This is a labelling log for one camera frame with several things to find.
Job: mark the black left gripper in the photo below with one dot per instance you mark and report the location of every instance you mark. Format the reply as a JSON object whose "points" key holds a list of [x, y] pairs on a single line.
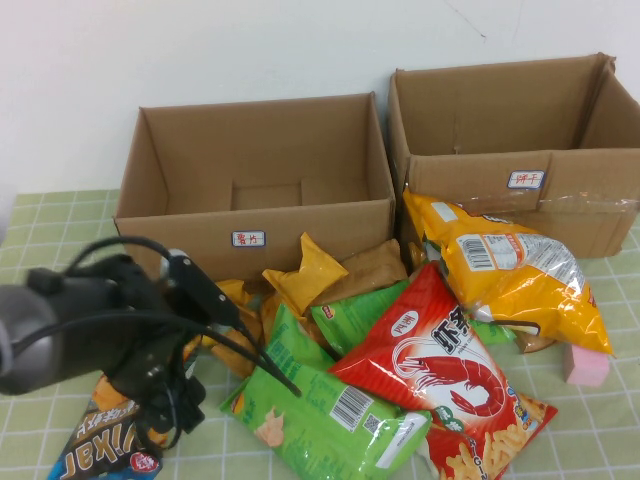
{"points": [[145, 320]]}

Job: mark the blue ridged chips bag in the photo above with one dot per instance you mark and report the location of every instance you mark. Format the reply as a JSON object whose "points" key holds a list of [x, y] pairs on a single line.
{"points": [[100, 445]]}

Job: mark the large yellow chips bag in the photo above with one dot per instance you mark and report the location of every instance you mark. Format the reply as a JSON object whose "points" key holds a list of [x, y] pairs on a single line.
{"points": [[525, 290]]}

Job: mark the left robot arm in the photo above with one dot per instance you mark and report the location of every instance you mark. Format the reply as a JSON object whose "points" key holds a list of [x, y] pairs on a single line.
{"points": [[40, 325]]}

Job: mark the brown snack packet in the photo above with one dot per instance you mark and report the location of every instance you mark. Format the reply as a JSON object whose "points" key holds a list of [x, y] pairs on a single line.
{"points": [[248, 317], [370, 272], [532, 342]]}

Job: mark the orange snack packet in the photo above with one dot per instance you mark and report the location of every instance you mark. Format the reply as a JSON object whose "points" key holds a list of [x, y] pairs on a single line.
{"points": [[270, 312]]}

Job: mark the large green chips bag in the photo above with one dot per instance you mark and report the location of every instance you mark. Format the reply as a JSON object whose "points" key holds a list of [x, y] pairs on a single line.
{"points": [[325, 435]]}

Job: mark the cardboard box with small label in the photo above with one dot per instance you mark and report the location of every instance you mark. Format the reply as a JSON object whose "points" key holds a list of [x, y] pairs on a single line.
{"points": [[200, 200]]}

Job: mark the green checked tablecloth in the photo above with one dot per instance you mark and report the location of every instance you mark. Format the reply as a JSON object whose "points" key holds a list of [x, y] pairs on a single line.
{"points": [[50, 225]]}

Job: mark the red shrimp chips bag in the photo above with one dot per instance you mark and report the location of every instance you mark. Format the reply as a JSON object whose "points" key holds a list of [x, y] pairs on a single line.
{"points": [[430, 360]]}

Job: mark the pink foam cube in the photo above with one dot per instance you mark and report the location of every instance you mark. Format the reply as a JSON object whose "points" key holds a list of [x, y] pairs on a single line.
{"points": [[585, 370]]}

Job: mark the large taped cardboard box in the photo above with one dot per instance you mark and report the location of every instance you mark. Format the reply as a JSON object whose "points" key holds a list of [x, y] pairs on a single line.
{"points": [[500, 115]]}

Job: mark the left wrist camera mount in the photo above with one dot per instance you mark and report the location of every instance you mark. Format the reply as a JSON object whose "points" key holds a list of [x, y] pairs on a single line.
{"points": [[205, 290]]}

